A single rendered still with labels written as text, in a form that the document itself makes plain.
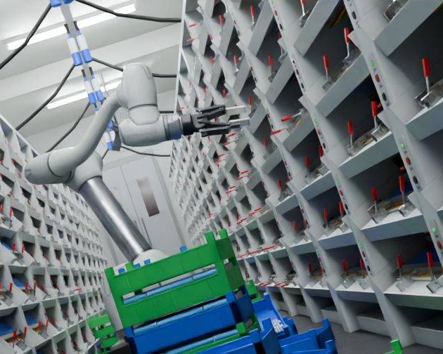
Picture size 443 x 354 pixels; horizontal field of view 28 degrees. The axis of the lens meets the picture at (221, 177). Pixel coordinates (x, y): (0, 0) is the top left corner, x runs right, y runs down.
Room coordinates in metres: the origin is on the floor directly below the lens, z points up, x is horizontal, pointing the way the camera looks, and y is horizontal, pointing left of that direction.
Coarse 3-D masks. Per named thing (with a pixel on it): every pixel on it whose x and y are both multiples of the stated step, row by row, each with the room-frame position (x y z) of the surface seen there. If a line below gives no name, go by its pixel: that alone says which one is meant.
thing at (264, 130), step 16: (208, 16) 3.92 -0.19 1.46; (224, 64) 3.92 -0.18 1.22; (240, 64) 3.93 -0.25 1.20; (240, 96) 3.92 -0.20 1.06; (256, 96) 3.93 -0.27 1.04; (256, 144) 3.92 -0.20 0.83; (272, 176) 3.92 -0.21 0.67; (272, 192) 3.92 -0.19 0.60; (272, 208) 3.99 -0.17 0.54; (288, 224) 3.92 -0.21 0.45; (304, 256) 3.92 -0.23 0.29; (320, 304) 3.92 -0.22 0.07; (320, 320) 3.92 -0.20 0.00
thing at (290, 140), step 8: (304, 104) 2.62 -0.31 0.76; (296, 112) 3.23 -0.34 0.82; (288, 120) 3.23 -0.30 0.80; (304, 120) 2.73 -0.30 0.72; (280, 128) 3.22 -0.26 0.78; (296, 128) 2.89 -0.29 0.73; (304, 128) 2.80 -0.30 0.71; (312, 128) 2.72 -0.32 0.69; (280, 136) 3.22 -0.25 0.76; (288, 136) 3.06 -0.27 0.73; (296, 136) 2.97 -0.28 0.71; (304, 136) 2.88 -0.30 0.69; (288, 144) 3.15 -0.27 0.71; (296, 144) 3.05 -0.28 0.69
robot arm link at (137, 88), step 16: (144, 64) 2.99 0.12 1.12; (128, 80) 2.95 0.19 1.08; (144, 80) 2.95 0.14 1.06; (112, 96) 3.04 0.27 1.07; (128, 96) 2.96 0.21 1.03; (144, 96) 2.94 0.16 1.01; (112, 112) 3.08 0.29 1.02; (96, 128) 3.10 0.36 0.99; (80, 144) 3.15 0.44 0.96; (96, 144) 3.15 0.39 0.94; (48, 160) 3.24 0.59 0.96; (64, 160) 3.20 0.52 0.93; (80, 160) 3.18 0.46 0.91
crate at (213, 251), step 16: (208, 240) 2.22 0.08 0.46; (224, 240) 2.34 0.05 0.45; (176, 256) 2.23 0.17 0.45; (192, 256) 2.23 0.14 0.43; (208, 256) 2.22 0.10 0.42; (224, 256) 2.27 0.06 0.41; (112, 272) 2.27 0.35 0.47; (128, 272) 2.26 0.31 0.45; (144, 272) 2.25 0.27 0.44; (160, 272) 2.24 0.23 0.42; (176, 272) 2.24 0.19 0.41; (112, 288) 2.27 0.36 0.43; (128, 288) 2.26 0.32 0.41
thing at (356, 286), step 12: (360, 252) 3.23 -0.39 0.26; (348, 264) 3.23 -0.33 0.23; (360, 264) 3.14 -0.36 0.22; (336, 276) 3.22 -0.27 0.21; (348, 276) 3.21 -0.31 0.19; (360, 276) 3.05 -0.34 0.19; (336, 288) 3.22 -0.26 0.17; (348, 288) 3.03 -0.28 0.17; (360, 288) 2.86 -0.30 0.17; (372, 288) 2.62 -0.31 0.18; (360, 300) 2.93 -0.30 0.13; (372, 300) 2.75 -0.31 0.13
